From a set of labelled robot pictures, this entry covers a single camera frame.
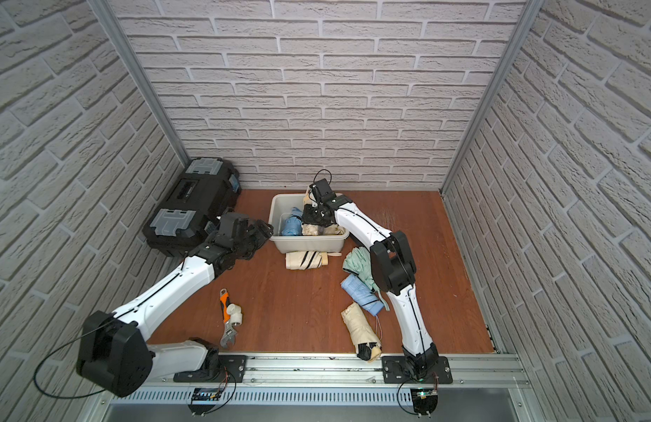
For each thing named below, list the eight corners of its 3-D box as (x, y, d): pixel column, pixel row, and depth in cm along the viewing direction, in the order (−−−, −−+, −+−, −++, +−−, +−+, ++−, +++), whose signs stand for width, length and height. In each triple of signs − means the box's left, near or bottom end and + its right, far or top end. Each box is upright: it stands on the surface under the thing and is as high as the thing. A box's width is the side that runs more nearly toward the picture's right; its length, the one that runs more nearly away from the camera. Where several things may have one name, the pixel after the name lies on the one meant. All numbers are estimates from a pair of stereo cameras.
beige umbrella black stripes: (285, 270, 95) (284, 265, 92) (287, 256, 99) (286, 251, 96) (340, 270, 95) (341, 265, 92) (340, 256, 99) (340, 251, 96)
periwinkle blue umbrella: (339, 286, 92) (339, 282, 89) (351, 274, 94) (352, 270, 92) (373, 318, 85) (375, 315, 82) (385, 305, 88) (387, 301, 85)
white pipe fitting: (230, 327, 83) (227, 324, 80) (230, 307, 87) (227, 303, 84) (242, 324, 84) (240, 321, 81) (242, 304, 88) (239, 300, 85)
